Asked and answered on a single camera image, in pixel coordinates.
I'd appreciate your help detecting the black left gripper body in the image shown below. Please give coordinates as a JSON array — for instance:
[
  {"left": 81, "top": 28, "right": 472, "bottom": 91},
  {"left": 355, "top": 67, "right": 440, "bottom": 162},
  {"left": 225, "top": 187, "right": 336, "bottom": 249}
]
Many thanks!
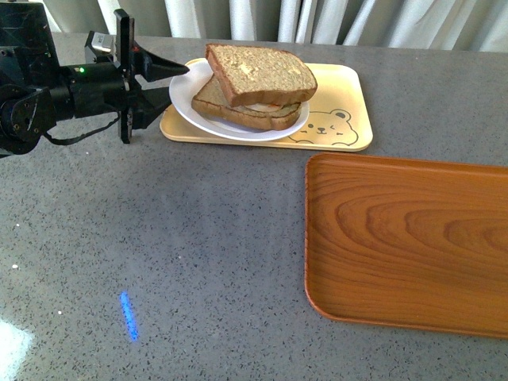
[{"left": 61, "top": 9, "right": 137, "bottom": 144}]

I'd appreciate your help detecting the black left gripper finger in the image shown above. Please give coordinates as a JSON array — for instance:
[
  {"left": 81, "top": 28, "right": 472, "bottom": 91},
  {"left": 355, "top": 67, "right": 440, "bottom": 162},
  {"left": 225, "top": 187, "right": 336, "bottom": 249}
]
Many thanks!
[
  {"left": 133, "top": 41, "right": 190, "bottom": 83},
  {"left": 130, "top": 81, "right": 171, "bottom": 129}
]

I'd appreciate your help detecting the white round plate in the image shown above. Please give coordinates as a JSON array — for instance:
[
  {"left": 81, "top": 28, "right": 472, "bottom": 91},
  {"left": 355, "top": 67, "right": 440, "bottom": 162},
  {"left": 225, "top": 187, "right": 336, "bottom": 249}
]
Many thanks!
[{"left": 169, "top": 58, "right": 310, "bottom": 142}]

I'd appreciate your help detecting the brown bread slice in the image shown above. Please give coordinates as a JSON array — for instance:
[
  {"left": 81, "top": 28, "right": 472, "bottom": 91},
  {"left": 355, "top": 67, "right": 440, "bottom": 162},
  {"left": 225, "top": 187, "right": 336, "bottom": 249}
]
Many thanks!
[
  {"left": 191, "top": 75, "right": 302, "bottom": 131},
  {"left": 205, "top": 44, "right": 318, "bottom": 106}
]

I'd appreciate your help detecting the fried egg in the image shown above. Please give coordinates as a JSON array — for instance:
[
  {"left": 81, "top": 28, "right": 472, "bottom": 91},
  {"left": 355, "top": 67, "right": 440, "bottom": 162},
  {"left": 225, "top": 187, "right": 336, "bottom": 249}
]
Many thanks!
[{"left": 234, "top": 103, "right": 283, "bottom": 113}]

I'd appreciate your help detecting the yellow bear tray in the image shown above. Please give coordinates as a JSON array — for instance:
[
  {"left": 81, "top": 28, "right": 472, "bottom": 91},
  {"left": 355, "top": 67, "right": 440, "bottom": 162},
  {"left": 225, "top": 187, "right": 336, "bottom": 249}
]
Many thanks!
[{"left": 160, "top": 63, "right": 373, "bottom": 152}]

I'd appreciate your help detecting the brown wooden tray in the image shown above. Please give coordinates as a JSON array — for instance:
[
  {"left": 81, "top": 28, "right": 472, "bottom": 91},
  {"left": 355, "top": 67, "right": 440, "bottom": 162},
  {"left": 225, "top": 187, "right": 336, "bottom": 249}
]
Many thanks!
[{"left": 305, "top": 153, "right": 507, "bottom": 338}]

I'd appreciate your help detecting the grey white curtain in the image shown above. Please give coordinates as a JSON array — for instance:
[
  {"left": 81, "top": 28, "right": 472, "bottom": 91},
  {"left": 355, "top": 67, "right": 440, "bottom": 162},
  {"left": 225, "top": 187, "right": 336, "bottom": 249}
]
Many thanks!
[{"left": 44, "top": 0, "right": 507, "bottom": 52}]

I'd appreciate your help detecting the black cable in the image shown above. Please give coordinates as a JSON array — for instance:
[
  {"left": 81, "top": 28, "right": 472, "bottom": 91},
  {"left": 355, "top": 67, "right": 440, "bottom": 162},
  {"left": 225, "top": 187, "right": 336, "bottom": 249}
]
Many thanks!
[{"left": 42, "top": 113, "right": 121, "bottom": 146}]

